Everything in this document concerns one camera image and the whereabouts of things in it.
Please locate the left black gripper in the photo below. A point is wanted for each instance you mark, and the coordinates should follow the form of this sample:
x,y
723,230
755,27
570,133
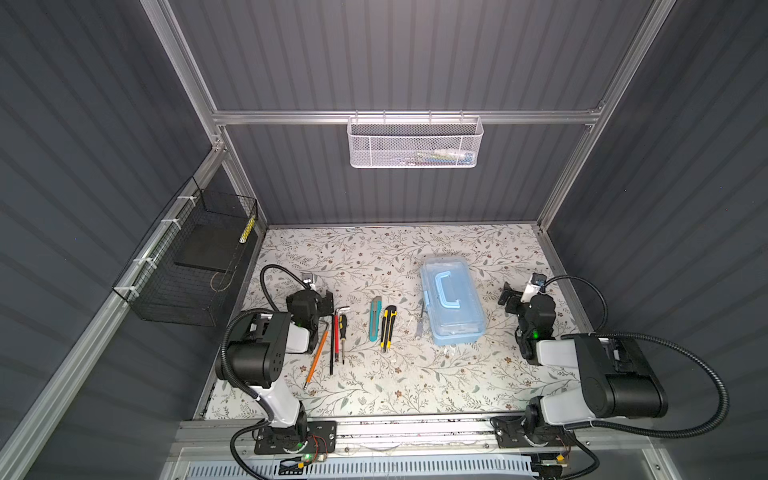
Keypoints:
x,y
325,303

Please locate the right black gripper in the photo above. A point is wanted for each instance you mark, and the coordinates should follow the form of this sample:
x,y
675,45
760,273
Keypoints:
x,y
513,300

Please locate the teal utility knife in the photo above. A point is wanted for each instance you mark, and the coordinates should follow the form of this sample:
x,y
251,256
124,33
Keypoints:
x,y
375,313

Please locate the blue plastic tool box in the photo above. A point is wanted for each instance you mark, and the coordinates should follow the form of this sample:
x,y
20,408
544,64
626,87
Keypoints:
x,y
452,303

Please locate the yellow black utility knife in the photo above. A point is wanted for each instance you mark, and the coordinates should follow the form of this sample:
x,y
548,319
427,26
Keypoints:
x,y
388,320

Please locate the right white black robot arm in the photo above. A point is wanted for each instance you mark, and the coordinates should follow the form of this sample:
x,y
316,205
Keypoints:
x,y
615,380

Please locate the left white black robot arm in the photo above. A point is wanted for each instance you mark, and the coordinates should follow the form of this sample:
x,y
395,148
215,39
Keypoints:
x,y
256,345

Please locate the black yellow screwdriver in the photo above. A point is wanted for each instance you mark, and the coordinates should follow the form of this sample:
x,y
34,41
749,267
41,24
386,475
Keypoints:
x,y
343,322

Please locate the orange pencil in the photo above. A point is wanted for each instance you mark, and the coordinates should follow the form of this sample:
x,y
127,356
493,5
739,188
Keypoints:
x,y
317,354

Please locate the black foam pad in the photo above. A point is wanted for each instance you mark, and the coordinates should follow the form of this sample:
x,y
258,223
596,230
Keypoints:
x,y
210,248

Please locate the markers in white basket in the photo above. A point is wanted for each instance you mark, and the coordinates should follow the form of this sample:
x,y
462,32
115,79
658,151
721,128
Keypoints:
x,y
439,157

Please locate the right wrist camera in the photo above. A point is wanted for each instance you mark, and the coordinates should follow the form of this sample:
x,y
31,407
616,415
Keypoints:
x,y
533,286

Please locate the red handled hex key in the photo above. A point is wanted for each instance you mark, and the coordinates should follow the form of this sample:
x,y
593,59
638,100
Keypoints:
x,y
339,311

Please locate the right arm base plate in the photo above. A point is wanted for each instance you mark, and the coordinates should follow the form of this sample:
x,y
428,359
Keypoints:
x,y
515,431

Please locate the black wire mesh basket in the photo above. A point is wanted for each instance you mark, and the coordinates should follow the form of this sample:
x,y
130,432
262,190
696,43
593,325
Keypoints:
x,y
192,272

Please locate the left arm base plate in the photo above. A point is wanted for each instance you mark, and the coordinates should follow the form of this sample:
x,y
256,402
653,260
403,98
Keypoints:
x,y
314,437

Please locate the white slotted cable duct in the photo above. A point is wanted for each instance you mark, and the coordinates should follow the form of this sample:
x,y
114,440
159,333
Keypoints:
x,y
402,467

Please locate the white wire mesh basket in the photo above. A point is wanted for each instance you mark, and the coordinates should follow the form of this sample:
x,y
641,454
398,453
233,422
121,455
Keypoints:
x,y
375,143

